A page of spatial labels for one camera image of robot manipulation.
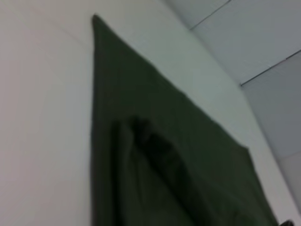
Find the dark green shirt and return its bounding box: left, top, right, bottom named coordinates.
left=90, top=14, right=279, bottom=226

